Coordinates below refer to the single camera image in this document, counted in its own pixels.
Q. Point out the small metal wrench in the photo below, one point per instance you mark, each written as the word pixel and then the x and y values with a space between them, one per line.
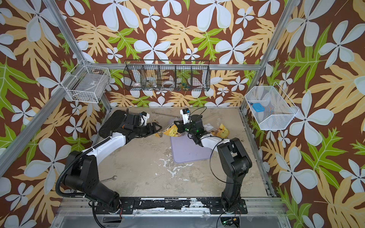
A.
pixel 113 178

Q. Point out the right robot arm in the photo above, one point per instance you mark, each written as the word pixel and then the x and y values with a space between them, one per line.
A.
pixel 234 159

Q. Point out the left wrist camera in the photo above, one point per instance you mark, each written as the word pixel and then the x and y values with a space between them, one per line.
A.
pixel 144 118

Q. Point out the black hard case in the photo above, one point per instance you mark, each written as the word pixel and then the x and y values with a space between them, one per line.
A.
pixel 113 123

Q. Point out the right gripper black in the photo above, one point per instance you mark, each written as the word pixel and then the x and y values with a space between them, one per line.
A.
pixel 180 127

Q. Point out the metal rod tool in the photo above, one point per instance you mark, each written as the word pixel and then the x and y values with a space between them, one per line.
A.
pixel 163 114

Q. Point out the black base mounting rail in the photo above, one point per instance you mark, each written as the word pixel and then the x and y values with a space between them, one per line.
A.
pixel 213 205

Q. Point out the ziploc bag with yellow cookies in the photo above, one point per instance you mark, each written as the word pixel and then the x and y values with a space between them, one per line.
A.
pixel 171 131

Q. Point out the ziploc bag right with yellow toy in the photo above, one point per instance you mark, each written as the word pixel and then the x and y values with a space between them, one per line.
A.
pixel 221 131

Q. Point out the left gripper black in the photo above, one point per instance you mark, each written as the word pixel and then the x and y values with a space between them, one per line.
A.
pixel 153 124

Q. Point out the black wire basket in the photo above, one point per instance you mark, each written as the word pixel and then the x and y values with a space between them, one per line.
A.
pixel 167 75

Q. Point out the lavender plastic tray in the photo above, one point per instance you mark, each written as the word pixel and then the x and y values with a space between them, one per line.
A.
pixel 184 149

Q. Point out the white wire basket left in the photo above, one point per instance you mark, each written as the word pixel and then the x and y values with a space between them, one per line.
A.
pixel 86 82

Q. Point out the white mesh basket right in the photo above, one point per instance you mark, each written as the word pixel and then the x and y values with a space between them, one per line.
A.
pixel 280 110

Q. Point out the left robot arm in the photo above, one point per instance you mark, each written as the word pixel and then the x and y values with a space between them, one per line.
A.
pixel 80 178

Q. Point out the blue object in basket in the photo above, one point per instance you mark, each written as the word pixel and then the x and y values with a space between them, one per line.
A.
pixel 257 107

